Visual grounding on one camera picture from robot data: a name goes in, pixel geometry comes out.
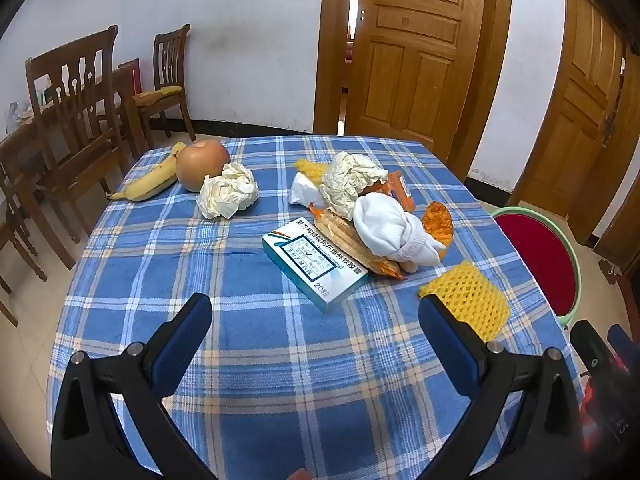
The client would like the large paper ball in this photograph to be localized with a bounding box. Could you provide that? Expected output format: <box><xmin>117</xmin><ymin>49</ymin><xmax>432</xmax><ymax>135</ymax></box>
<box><xmin>318</xmin><ymin>151</ymin><xmax>389</xmax><ymax>221</ymax></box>

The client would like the brown slipper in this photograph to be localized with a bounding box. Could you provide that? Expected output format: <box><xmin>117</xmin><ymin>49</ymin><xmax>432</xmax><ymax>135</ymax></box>
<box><xmin>597</xmin><ymin>259</ymin><xmax>623</xmax><ymax>286</ymax></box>

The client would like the wooden chair with yellow cushion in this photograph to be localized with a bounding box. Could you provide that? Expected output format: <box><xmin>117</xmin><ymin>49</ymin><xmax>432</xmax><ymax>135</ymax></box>
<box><xmin>132</xmin><ymin>24</ymin><xmax>197</xmax><ymax>142</ymax></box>

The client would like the tall wooden dining chair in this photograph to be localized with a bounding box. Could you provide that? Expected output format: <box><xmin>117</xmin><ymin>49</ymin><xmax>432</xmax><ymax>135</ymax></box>
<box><xmin>25</xmin><ymin>25</ymin><xmax>133</xmax><ymax>271</ymax></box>

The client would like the closed wooden panel door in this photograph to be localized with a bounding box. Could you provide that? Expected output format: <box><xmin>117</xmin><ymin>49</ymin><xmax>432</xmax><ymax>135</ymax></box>
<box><xmin>507</xmin><ymin>0</ymin><xmax>628</xmax><ymax>243</ymax></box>

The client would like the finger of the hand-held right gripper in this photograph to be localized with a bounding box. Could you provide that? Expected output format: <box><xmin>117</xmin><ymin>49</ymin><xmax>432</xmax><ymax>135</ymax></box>
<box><xmin>607</xmin><ymin>324</ymin><xmax>640</xmax><ymax>361</ymax></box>
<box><xmin>570</xmin><ymin>320</ymin><xmax>608</xmax><ymax>378</ymax></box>

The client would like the blue plaid tablecloth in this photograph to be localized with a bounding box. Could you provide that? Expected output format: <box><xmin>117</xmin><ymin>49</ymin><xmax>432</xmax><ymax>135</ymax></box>
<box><xmin>46</xmin><ymin>135</ymin><xmax>596</xmax><ymax>480</ymax></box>

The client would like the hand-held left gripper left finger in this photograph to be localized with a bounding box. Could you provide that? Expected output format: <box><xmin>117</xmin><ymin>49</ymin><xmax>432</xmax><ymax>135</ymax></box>
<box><xmin>50</xmin><ymin>292</ymin><xmax>221</xmax><ymax>480</ymax></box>

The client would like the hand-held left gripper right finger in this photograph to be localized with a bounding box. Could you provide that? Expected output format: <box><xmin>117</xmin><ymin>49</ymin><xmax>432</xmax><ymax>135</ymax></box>
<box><xmin>417</xmin><ymin>294</ymin><xmax>596</xmax><ymax>480</ymax></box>

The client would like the brown round apple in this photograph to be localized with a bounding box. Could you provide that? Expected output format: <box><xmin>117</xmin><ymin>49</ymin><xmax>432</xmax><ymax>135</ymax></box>
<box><xmin>176</xmin><ymin>140</ymin><xmax>232</xmax><ymax>192</ymax></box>

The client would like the large yellow foam net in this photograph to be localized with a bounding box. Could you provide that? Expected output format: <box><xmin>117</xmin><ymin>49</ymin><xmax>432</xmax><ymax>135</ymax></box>
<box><xmin>418</xmin><ymin>260</ymin><xmax>511</xmax><ymax>343</ymax></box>

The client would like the white sock bundle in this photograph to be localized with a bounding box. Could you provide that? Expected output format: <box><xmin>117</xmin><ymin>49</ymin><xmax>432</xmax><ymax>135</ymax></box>
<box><xmin>352</xmin><ymin>194</ymin><xmax>447</xmax><ymax>267</ymax></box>

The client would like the silver foil pouch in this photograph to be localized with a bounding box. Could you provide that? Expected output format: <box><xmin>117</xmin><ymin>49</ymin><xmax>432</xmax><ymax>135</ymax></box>
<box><xmin>289</xmin><ymin>171</ymin><xmax>326</xmax><ymax>207</ymax></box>

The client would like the white teal medicine box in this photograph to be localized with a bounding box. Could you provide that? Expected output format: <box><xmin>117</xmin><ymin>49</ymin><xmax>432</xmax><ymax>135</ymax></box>
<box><xmin>262</xmin><ymin>217</ymin><xmax>369</xmax><ymax>312</ymax></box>

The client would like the small white tissue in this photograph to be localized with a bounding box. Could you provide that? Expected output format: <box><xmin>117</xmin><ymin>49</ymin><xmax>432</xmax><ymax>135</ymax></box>
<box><xmin>196</xmin><ymin>161</ymin><xmax>259</xmax><ymax>220</ymax></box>

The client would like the orange snack wrapper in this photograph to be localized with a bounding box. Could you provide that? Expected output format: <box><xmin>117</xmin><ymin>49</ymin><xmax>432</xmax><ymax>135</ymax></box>
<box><xmin>307</xmin><ymin>203</ymin><xmax>408</xmax><ymax>280</ymax></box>

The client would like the orange carton box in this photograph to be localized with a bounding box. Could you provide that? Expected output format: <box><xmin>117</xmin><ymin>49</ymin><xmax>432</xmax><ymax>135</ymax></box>
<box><xmin>367</xmin><ymin>170</ymin><xmax>417</xmax><ymax>212</ymax></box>

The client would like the open wooden panel door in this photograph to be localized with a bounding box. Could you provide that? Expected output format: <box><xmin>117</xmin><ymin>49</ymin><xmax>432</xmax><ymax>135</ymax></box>
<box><xmin>314</xmin><ymin>0</ymin><xmax>513</xmax><ymax>181</ymax></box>

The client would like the yellow banana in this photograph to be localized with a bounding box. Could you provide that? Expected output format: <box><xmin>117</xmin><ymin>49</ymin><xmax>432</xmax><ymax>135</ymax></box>
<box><xmin>107</xmin><ymin>142</ymin><xmax>188</xmax><ymax>202</ymax></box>

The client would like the small yellow foam net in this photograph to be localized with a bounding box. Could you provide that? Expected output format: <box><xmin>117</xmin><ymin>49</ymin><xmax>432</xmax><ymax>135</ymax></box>
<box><xmin>294</xmin><ymin>159</ymin><xmax>328</xmax><ymax>183</ymax></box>

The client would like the red bin with green rim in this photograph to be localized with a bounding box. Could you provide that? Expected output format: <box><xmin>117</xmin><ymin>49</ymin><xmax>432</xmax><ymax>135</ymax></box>
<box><xmin>490</xmin><ymin>206</ymin><xmax>582</xmax><ymax>331</ymax></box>

